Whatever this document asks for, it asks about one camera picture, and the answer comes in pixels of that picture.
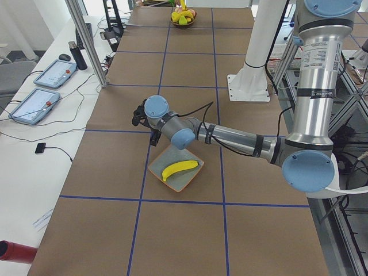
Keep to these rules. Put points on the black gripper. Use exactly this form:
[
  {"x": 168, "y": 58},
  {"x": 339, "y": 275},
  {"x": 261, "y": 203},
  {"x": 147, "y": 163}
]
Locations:
[{"x": 155, "y": 138}]

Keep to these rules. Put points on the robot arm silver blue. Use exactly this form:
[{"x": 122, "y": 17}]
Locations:
[{"x": 305, "y": 154}]

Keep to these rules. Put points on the grey square plate orange rim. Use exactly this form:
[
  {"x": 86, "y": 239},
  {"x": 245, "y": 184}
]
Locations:
[{"x": 178, "y": 181}]

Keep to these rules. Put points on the black water bottle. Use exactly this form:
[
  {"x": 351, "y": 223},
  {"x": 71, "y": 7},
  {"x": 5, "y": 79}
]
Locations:
[{"x": 77, "y": 55}]

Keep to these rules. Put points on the small black box device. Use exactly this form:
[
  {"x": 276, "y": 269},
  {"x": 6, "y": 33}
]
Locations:
[{"x": 40, "y": 148}]

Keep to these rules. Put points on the blue teach pendant far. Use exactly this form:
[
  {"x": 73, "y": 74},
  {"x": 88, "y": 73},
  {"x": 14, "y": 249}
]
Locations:
[{"x": 56, "y": 74}]

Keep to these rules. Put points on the blue teach pendant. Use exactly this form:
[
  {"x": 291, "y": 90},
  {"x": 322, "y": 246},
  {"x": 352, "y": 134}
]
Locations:
[
  {"x": 56, "y": 74},
  {"x": 35, "y": 106}
]

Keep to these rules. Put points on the green pear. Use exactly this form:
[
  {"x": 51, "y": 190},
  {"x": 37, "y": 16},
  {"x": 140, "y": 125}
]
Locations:
[{"x": 183, "y": 20}]

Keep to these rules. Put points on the black computer mouse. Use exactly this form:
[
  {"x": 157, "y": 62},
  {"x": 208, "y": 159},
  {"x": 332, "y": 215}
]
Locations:
[{"x": 64, "y": 57}]

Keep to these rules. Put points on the blue teach pendant near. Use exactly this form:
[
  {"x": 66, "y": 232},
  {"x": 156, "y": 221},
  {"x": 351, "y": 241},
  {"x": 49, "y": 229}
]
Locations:
[{"x": 35, "y": 106}]

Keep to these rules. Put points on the pink red apple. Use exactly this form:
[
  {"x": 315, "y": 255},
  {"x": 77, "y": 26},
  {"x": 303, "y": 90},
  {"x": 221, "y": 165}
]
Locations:
[{"x": 193, "y": 12}]

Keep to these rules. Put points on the red cylinder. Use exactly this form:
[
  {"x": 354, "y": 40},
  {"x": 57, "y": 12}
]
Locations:
[{"x": 19, "y": 253}]

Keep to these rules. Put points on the white chair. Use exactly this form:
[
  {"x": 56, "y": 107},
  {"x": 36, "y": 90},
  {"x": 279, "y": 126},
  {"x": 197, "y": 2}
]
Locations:
[{"x": 334, "y": 190}]

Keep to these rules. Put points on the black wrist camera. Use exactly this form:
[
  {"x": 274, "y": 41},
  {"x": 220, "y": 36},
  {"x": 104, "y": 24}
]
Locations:
[{"x": 138, "y": 116}]

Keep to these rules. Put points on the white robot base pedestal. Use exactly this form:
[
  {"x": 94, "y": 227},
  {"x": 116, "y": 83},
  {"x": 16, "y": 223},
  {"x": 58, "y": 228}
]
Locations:
[{"x": 250, "y": 83}]

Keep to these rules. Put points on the aluminium frame post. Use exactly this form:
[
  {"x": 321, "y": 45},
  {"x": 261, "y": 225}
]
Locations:
[{"x": 77, "y": 17}]

